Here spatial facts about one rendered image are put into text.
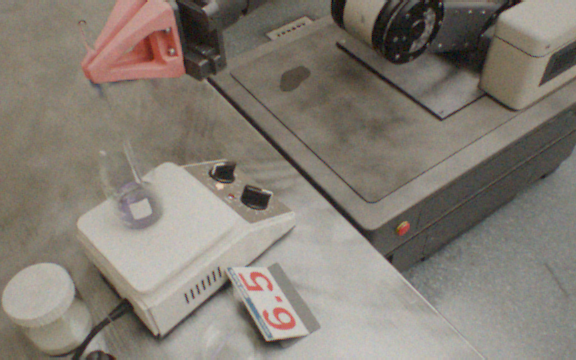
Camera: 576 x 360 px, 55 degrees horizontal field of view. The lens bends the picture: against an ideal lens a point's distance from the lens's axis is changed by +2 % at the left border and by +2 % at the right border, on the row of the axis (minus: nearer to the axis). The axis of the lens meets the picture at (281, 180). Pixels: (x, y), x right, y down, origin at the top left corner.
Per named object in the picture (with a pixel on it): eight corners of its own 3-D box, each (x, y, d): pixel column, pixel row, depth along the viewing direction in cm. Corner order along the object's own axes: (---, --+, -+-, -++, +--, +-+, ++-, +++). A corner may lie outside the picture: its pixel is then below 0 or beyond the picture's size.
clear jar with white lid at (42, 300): (89, 354, 55) (62, 316, 49) (27, 360, 55) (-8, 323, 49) (99, 299, 59) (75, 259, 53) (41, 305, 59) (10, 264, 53)
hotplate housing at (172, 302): (227, 171, 71) (220, 126, 65) (299, 228, 64) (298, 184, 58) (74, 279, 61) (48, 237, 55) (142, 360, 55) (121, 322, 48)
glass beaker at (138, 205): (180, 210, 56) (165, 156, 50) (142, 246, 53) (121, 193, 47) (139, 185, 58) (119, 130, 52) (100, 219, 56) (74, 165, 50)
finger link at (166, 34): (94, 50, 39) (190, -7, 44) (35, 14, 42) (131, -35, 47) (120, 120, 44) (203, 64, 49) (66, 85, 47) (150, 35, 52)
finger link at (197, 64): (111, 60, 38) (207, 1, 43) (50, 23, 41) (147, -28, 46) (136, 131, 43) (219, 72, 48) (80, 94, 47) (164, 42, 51)
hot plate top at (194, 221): (170, 163, 61) (169, 158, 60) (241, 223, 55) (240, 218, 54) (74, 226, 56) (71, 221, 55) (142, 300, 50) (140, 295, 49)
